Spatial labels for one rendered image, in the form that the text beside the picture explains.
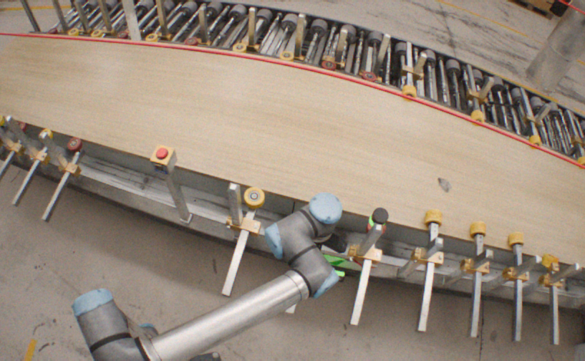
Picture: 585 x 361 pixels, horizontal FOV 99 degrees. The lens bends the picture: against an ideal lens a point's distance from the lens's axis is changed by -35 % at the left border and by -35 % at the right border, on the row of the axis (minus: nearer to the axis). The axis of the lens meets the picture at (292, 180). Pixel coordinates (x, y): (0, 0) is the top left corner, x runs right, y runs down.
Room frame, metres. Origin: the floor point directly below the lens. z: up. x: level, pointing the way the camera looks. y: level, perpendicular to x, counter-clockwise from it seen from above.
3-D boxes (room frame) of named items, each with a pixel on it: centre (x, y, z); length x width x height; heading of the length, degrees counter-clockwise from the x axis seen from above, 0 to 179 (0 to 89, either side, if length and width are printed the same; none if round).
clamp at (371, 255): (0.52, -0.34, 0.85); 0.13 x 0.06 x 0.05; 84
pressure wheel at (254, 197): (0.67, 0.13, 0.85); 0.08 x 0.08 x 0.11
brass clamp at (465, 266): (0.46, -0.83, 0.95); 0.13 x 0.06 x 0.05; 84
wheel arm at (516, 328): (0.37, -1.09, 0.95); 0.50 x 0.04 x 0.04; 174
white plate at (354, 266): (0.49, -0.28, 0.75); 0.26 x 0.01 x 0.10; 84
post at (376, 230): (0.52, -0.31, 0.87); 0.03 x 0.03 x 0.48; 84
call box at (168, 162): (0.59, 0.44, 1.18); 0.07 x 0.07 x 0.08; 84
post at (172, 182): (0.59, 0.45, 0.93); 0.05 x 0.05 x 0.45; 84
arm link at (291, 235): (0.37, -0.02, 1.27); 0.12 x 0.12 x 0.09; 42
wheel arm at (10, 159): (0.63, 1.65, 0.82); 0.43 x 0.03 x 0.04; 174
